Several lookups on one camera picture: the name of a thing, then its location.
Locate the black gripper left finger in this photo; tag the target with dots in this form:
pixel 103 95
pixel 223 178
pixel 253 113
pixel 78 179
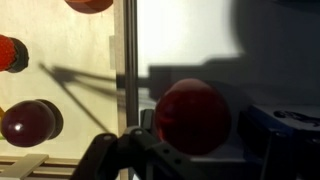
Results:
pixel 133 156

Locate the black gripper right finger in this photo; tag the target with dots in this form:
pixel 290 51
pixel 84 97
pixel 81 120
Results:
pixel 293 160

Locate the red apple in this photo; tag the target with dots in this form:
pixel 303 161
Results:
pixel 193 116

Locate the light wooden tray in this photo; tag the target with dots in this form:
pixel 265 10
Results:
pixel 100 66

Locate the dark purple plum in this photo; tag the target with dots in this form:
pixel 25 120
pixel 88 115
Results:
pixel 28 123

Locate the orange fruit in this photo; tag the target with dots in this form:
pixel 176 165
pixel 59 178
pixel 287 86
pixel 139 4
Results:
pixel 88 5

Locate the small red strawberry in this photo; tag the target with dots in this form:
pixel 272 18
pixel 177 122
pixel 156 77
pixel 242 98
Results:
pixel 6 53

